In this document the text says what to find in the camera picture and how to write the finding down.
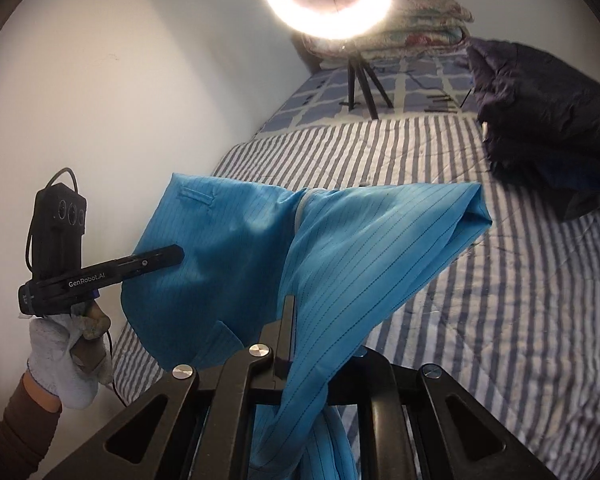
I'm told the person's left hand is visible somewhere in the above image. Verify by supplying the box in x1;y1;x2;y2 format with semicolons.
26;305;115;409

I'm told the folded floral quilt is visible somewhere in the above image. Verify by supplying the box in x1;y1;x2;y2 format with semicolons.
300;0;476;68

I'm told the grey white striped blanket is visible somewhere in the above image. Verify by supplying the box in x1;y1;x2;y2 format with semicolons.
107;112;600;461

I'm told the pile of dark clothes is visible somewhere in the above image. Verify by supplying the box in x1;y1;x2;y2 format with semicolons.
466;37;600;222

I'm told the black tripod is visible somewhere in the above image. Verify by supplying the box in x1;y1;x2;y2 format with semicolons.
337;42;395;121

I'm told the blue checkered bed sheet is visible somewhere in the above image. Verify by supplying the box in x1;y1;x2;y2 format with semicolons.
257;55;481;136

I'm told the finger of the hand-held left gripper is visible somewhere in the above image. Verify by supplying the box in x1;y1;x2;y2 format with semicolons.
97;244;185;288

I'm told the blue pinstriped work garment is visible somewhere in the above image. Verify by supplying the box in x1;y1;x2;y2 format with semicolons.
119;172;494;480

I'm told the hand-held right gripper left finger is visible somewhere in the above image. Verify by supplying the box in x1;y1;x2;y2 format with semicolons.
42;295;298;480

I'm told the person's left forearm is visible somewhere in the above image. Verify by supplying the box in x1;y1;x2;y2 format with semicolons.
0;370;63;480

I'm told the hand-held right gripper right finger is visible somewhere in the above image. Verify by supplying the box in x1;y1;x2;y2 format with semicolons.
330;345;561;480

